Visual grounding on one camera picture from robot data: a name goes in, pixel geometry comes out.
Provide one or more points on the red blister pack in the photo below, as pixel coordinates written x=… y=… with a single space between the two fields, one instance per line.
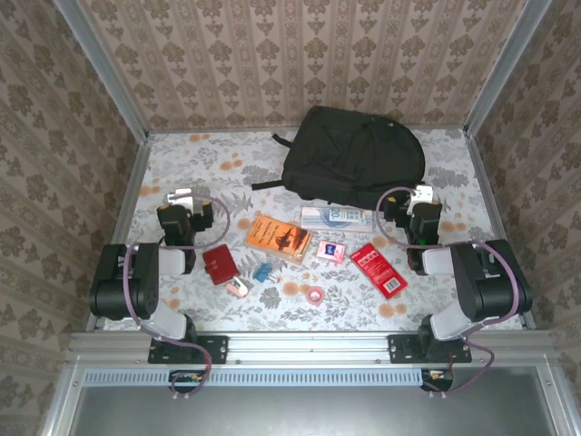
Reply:
x=379 y=270

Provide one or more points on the floral patterned table cover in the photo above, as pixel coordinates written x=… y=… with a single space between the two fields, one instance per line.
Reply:
x=345 y=318

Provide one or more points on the black connector board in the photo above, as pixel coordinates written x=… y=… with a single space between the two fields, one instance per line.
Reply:
x=188 y=379
x=438 y=379

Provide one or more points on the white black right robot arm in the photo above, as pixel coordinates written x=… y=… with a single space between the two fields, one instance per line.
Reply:
x=490 y=281

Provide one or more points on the black backpack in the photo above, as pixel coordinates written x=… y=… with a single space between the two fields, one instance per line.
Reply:
x=354 y=154

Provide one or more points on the pink tape roll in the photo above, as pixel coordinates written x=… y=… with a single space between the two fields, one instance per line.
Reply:
x=308 y=296

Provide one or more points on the aluminium table side rail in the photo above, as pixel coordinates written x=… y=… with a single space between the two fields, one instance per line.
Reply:
x=126 y=209
x=490 y=204

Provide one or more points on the small pink card pack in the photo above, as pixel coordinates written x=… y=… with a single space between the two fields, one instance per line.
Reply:
x=331 y=251

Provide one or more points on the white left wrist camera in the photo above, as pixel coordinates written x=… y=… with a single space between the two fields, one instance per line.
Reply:
x=181 y=196

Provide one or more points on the dark red wallet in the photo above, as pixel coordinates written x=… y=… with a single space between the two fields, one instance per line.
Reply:
x=220 y=263

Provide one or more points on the aluminium frame post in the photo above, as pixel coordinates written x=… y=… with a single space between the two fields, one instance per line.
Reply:
x=504 y=68
x=104 y=72

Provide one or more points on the white blue paper pack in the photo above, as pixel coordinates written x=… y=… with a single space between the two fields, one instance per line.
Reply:
x=336 y=218

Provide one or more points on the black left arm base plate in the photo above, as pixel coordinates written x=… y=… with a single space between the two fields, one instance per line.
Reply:
x=218 y=349

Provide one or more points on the orange paperback book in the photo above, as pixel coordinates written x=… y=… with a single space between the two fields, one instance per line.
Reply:
x=277 y=238

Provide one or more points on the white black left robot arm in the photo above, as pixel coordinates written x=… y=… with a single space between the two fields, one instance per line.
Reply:
x=118 y=290

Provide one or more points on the thin aluminium table edge rail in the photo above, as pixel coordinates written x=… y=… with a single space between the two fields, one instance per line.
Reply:
x=204 y=130

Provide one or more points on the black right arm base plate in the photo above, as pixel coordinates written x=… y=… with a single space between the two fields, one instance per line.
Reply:
x=401 y=349

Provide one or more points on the grey metal sheet panel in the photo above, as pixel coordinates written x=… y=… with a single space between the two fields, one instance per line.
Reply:
x=318 y=413

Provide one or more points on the blue binder clip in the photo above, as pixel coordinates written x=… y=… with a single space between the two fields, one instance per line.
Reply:
x=262 y=273

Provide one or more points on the long aluminium mounting rail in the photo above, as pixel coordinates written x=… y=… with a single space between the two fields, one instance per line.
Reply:
x=308 y=347

